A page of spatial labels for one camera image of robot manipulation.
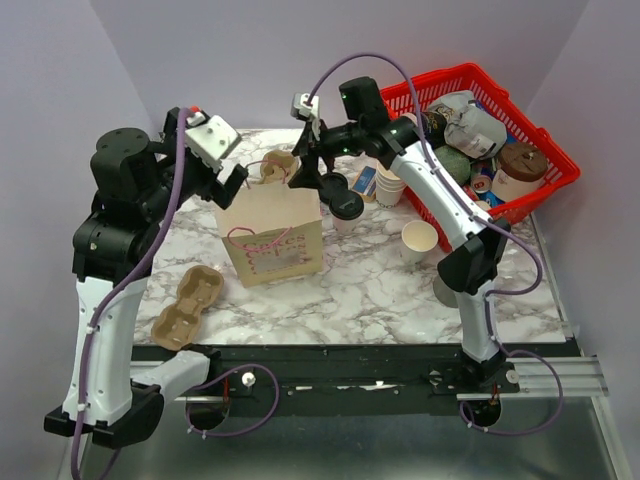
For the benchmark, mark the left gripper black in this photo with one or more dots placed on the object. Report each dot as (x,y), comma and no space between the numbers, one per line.
(223,192)

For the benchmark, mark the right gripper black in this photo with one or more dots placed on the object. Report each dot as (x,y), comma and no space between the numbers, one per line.
(307,174)

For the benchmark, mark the black coffee cup lid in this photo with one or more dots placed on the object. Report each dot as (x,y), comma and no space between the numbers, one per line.
(346,205)

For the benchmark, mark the pink paper bag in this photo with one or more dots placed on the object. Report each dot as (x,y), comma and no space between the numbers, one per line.
(272,232)

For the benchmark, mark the white paper cup stack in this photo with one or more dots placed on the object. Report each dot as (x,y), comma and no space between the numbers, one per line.
(389,187)

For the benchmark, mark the cardboard cup carrier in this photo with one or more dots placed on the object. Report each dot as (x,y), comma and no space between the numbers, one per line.
(180,322)
(278,166)

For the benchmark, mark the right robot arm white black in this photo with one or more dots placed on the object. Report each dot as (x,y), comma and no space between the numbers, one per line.
(477,241)

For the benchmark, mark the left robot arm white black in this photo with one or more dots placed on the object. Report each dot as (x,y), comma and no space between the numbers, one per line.
(141,183)

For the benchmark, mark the blue orange sponge pack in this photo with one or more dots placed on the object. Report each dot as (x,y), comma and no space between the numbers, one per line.
(365,184)

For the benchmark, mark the dark noodle cup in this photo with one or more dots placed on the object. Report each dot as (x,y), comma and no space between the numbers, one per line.
(433,127)

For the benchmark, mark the grey white plastic bag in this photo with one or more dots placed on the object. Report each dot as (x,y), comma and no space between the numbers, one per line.
(469,128)

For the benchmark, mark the grey metal straw holder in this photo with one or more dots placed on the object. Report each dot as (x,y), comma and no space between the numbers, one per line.
(445,295)

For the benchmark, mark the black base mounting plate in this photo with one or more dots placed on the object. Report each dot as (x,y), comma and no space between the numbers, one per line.
(348,380)

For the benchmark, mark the red plastic basket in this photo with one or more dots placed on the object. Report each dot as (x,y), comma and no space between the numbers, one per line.
(494,99)

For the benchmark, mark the brown lid tub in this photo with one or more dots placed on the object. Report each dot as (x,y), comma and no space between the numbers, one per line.
(521,168)

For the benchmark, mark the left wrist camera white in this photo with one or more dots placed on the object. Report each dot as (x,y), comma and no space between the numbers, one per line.
(210,138)

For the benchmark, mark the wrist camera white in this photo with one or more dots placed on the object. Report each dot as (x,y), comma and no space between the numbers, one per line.
(306,107)
(210,138)

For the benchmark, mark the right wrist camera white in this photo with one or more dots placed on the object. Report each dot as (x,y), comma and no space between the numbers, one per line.
(306,107)

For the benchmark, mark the aluminium rail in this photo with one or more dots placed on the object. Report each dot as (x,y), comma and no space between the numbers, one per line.
(525,378)

